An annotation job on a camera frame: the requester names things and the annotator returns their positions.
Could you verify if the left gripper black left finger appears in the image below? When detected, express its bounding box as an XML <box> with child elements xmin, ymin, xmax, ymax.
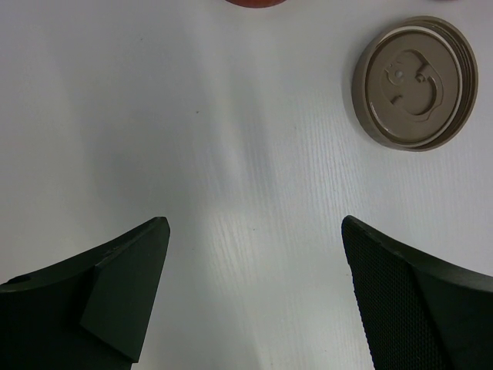
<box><xmin>1</xmin><ymin>217</ymin><xmax>170</xmax><ymax>369</ymax></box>

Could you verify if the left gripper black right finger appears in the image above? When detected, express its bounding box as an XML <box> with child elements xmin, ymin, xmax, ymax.
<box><xmin>341</xmin><ymin>216</ymin><xmax>492</xmax><ymax>369</ymax></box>

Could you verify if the brown round lid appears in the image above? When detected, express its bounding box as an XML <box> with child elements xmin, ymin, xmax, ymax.
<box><xmin>351</xmin><ymin>15</ymin><xmax>478</xmax><ymax>152</ymax></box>

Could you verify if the red round lid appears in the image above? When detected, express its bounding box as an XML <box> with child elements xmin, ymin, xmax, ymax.
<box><xmin>227</xmin><ymin>0</ymin><xmax>286</xmax><ymax>8</ymax></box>

